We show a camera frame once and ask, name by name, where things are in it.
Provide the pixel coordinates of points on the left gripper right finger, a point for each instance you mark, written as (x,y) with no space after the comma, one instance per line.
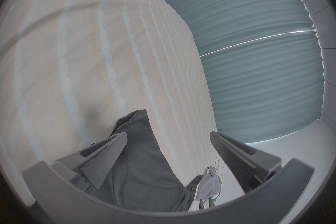
(236,162)

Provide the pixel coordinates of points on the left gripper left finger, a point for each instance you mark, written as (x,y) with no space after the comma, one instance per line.
(105,162)

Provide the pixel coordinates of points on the black T-shirt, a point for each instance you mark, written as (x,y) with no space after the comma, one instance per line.
(141,165)

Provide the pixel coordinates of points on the pile of clothes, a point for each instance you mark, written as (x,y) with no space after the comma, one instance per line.
(210,183)

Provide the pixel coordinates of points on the bed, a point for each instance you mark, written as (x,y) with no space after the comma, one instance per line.
(78,47)

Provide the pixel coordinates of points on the white printed pillow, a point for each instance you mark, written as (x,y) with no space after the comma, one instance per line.
(218,165)

